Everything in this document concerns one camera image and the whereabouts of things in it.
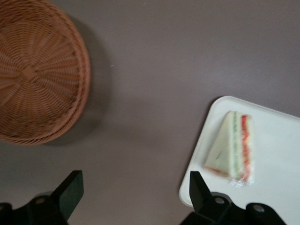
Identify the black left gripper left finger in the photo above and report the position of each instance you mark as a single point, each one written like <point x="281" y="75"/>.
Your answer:
<point x="58" y="206"/>

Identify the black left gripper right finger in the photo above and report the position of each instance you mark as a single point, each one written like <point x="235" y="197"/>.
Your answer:
<point x="211" y="211"/>

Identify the triangular sandwich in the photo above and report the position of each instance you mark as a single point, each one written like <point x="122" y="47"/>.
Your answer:
<point x="225" y="152"/>

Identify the cream rectangular plastic tray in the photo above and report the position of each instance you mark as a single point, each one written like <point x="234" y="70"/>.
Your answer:
<point x="272" y="150"/>

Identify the round brown wicker basket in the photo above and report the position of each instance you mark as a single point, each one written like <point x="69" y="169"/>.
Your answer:
<point x="35" y="75"/>

